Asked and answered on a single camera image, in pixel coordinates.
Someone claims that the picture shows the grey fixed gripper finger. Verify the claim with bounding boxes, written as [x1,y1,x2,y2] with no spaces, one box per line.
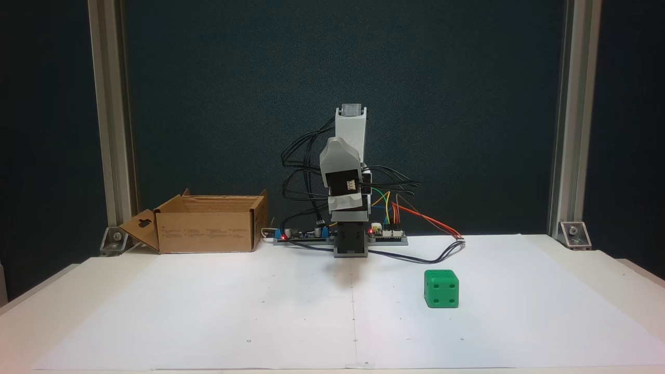
[320,136,363,175]

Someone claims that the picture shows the green dice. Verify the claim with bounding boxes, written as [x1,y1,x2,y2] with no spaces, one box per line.
[423,269,460,309]

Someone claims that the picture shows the blue circuit board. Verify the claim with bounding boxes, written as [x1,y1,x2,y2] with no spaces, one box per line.
[274,224,334,246]

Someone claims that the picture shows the brown cardboard box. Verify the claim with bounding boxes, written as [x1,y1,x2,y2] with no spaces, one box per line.
[118,189,269,255]

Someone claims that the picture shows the black wrist wire loop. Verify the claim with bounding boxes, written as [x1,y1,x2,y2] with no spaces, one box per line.
[281,117,336,183]

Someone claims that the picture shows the long black arm wire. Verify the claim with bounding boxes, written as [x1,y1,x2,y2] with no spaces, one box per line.
[282,169,333,232]

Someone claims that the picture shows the coloured jumper wire bundle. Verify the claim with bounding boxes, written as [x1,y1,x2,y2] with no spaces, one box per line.
[371,191,404,232]

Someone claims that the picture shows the black base wire bundle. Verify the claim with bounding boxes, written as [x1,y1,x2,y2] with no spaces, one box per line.
[361,165,423,198]

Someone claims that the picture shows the red orange wires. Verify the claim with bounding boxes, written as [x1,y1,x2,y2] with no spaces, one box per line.
[392,202,464,241]

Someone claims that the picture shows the black wire with white connector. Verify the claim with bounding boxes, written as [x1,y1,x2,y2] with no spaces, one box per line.
[283,238,467,265]

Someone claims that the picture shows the aluminium profile post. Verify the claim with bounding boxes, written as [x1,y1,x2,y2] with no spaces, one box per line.
[548,0,603,237]
[87,0,139,230]

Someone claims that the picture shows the metal corner bracket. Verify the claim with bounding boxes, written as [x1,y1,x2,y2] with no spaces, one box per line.
[558,221,593,251]
[100,226,129,257]

